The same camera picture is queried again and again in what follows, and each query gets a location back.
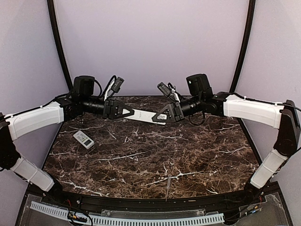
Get small white remote control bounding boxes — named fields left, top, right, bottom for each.
left=73, top=130, right=95, bottom=149

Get right black frame post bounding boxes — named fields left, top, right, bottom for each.
left=229, top=0, right=256, bottom=92

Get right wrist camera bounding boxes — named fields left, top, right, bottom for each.
left=157, top=82, right=181, bottom=102

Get long white remote control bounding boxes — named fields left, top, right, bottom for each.
left=125, top=109, right=166, bottom=125

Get black front table rail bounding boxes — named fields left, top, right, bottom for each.
left=35, top=189, right=266, bottom=213

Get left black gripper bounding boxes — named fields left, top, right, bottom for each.
left=82, top=96, right=135, bottom=120

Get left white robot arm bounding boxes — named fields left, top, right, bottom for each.
left=0, top=75, right=134, bottom=205

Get black frame post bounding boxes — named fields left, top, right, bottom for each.
left=47, top=0, right=73, bottom=91
left=229, top=0, right=256, bottom=92

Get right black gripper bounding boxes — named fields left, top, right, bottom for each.
left=152, top=94, right=203, bottom=122

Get clear handle screwdriver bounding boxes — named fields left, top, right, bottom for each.
left=165, top=175, right=171, bottom=202

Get white slotted cable duct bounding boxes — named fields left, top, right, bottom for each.
left=30, top=201, right=225, bottom=226

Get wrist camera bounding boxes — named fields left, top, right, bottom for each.
left=157, top=82, right=181, bottom=102
left=103, top=75, right=124, bottom=100

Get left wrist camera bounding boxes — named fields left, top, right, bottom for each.
left=103, top=75, right=124, bottom=100

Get left black frame post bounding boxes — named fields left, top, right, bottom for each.
left=47, top=0, right=73, bottom=91

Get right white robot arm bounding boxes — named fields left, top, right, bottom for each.
left=152, top=74, right=301, bottom=204

